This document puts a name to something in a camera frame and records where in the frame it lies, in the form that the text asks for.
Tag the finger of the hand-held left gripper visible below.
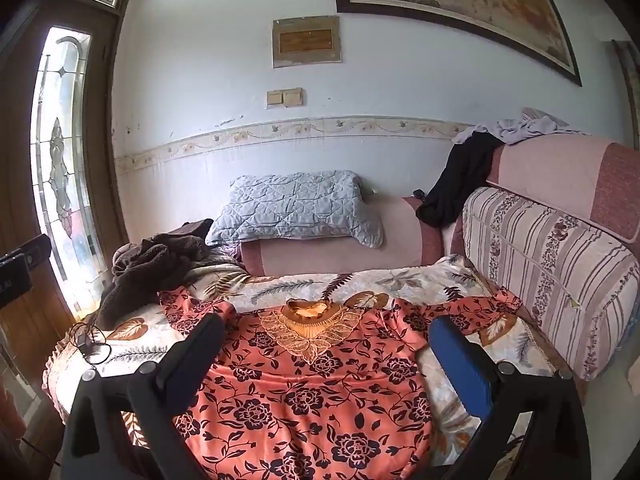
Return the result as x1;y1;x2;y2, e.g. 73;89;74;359
22;234;52;267

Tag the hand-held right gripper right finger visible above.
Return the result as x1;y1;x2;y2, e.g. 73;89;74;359
429;315;593;480

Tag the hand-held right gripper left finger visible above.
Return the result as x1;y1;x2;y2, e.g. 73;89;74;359
59;312;227;480

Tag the orange floral shirt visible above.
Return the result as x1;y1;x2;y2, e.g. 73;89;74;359
159;287;523;480

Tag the wooden stained glass door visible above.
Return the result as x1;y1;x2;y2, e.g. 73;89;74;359
0;0;146;480

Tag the brown fleece garment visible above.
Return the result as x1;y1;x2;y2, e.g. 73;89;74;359
97;218;216;331

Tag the purple patterned cloth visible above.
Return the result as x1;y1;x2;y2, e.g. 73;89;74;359
212;242;246;263

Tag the striped floral cushion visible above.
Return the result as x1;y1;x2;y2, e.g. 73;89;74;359
462;186;640;381

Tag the leaf print blanket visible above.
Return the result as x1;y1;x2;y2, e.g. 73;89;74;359
42;252;556;480

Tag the grey quilted pillow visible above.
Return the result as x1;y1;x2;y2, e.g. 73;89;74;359
205;170;385;250

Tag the black garment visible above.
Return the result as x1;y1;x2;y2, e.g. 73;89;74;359
416;131;505;228

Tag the pink sofa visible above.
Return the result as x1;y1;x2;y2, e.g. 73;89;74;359
240;132;640;411

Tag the lavender garment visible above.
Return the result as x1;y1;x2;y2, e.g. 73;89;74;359
452;107;591;147

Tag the black cable with charger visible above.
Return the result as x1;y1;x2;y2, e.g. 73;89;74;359
67;321;113;365

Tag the dark wooden frame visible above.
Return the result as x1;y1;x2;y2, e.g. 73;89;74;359
612;39;640;151

